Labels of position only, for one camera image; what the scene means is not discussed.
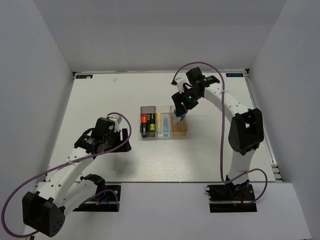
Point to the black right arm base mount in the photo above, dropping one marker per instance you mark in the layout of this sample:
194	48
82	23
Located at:
222	200

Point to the blue translucent glue stick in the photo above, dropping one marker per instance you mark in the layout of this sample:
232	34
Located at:
165	126

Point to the yellow cap black highlighter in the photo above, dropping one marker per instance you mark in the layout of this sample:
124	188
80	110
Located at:
152	123

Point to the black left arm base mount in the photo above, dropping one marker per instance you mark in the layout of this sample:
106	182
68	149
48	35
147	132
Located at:
104	203

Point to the blue corner label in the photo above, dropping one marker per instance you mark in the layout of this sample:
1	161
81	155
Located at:
234	75
84	76

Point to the orange cap black highlighter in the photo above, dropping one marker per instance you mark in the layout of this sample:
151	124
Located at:
143	126

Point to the green cap black highlighter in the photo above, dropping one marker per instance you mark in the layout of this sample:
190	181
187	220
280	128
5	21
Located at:
148	121

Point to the yellow translucent glue stick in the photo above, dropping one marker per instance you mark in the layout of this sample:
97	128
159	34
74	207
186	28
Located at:
158	122

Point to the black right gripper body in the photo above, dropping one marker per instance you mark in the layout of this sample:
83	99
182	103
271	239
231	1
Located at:
189	97

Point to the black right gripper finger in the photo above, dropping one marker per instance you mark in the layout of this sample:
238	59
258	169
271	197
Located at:
178	107
187	108

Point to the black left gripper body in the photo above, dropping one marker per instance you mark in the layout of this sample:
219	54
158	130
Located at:
114	135

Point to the right blue corner label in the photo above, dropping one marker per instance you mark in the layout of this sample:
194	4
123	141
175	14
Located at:
234	75

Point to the dark grey plastic container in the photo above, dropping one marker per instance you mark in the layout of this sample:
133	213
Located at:
148	110

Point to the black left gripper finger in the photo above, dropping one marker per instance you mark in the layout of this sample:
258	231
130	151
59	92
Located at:
115	146
126	134

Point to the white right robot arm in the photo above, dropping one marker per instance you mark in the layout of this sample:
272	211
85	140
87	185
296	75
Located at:
246	125

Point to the clear plastic container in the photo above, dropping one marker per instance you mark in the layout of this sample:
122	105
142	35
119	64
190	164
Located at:
164	110

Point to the orange translucent plastic container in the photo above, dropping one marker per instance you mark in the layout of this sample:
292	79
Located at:
178	128

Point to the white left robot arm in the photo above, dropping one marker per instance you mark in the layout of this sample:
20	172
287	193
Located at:
46	209

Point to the left blue corner label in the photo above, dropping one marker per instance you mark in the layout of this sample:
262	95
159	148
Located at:
84	76

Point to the blue white tape roll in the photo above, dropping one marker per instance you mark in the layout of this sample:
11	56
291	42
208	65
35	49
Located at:
178	118

